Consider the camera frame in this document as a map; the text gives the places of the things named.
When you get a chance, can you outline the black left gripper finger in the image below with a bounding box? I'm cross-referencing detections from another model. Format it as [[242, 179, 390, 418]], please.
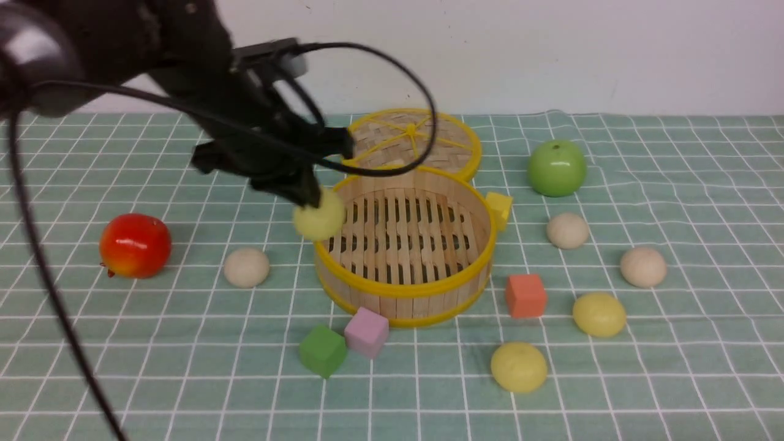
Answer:
[[288, 165, 322, 208]]

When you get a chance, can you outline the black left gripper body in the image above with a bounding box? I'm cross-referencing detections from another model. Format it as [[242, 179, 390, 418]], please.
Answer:
[[191, 67, 355, 197]]

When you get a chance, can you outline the yellow bun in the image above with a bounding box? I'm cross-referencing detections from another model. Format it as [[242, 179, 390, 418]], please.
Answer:
[[490, 341, 548, 394], [572, 292, 627, 338], [292, 187, 345, 242]]

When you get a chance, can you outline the white bun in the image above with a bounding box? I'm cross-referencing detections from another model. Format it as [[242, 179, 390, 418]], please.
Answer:
[[546, 212, 590, 249], [223, 247, 271, 288], [620, 246, 668, 288]]

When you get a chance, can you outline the yellow bun front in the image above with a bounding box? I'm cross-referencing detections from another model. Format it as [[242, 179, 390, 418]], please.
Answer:
[[490, 341, 548, 394]]

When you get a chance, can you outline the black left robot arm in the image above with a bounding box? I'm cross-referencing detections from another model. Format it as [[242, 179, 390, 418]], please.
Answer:
[[2, 1, 355, 206]]

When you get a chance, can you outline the woven bamboo steamer lid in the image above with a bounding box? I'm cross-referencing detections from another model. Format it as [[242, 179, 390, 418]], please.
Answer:
[[344, 108, 482, 181]]

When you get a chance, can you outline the bamboo steamer tray yellow rim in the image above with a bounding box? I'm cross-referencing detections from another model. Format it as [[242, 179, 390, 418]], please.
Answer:
[[314, 167, 498, 328]]

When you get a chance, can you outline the pink foam cube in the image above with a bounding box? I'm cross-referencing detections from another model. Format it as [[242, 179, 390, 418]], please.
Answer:
[[344, 307, 390, 360]]

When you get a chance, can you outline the green foam cube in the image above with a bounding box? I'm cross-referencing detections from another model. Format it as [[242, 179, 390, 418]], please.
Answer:
[[299, 325, 348, 379]]

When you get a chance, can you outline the red yellow toy pomegranate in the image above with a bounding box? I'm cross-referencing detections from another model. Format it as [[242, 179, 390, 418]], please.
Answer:
[[99, 213, 173, 279]]

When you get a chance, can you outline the yellow foam cube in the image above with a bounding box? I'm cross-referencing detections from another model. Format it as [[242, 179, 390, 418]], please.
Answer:
[[485, 192, 513, 231]]

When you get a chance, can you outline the orange foam cube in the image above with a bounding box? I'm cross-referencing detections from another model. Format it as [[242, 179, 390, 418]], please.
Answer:
[[506, 274, 548, 319]]

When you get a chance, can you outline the green toy apple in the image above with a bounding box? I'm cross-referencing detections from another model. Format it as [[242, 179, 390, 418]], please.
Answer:
[[527, 140, 587, 197]]

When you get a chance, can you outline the green checked tablecloth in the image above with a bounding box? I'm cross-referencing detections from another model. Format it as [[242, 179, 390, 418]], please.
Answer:
[[20, 110, 783, 440]]

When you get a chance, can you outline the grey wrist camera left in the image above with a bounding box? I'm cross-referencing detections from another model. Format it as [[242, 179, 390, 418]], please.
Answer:
[[233, 37, 307, 81]]

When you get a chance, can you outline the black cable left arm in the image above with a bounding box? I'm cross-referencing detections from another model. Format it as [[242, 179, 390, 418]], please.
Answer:
[[5, 42, 438, 441]]

